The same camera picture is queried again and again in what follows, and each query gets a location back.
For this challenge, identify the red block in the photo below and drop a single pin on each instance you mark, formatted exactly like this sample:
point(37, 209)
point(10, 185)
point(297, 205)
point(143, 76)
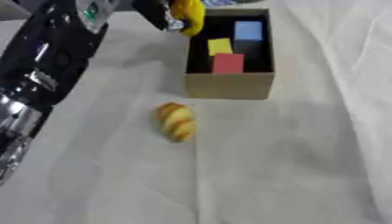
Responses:
point(228, 63)

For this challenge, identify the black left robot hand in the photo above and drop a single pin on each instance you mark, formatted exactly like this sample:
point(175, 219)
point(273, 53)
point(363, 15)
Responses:
point(155, 11)

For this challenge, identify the tan cardboard box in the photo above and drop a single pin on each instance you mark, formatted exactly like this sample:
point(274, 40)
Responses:
point(229, 84)

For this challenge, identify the yellow block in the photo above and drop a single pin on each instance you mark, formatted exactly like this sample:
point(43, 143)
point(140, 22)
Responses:
point(220, 46)

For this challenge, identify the yellow toy banana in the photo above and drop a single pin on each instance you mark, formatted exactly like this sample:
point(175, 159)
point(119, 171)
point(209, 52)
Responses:
point(190, 13)

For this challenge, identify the toy bread croissant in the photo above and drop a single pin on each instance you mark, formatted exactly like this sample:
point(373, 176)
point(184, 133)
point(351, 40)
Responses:
point(175, 121)

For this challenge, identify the blue block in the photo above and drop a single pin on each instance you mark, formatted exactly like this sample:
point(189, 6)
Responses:
point(248, 30)

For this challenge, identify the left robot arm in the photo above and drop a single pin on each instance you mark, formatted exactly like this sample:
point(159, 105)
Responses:
point(46, 67)

